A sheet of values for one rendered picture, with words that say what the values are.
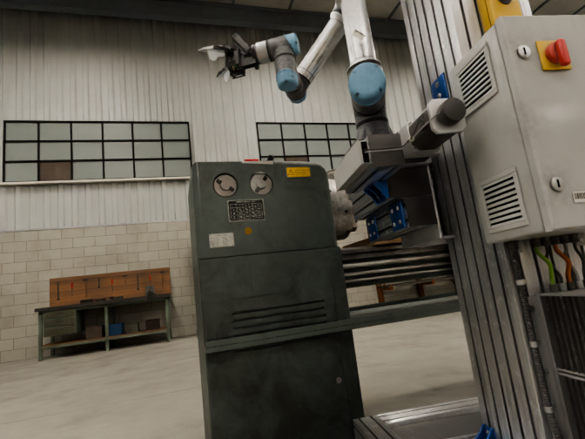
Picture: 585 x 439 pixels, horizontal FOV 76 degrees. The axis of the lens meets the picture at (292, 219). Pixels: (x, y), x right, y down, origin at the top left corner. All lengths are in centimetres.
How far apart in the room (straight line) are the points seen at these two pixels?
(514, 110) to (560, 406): 68
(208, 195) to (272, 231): 30
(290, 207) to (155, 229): 700
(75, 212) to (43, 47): 375
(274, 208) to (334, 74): 932
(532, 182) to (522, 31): 33
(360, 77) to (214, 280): 89
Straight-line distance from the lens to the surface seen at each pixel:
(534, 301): 109
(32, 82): 1007
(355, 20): 142
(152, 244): 842
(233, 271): 149
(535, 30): 104
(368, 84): 127
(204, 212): 152
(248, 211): 154
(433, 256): 199
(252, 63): 145
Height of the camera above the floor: 72
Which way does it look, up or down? 10 degrees up
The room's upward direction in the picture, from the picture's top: 7 degrees counter-clockwise
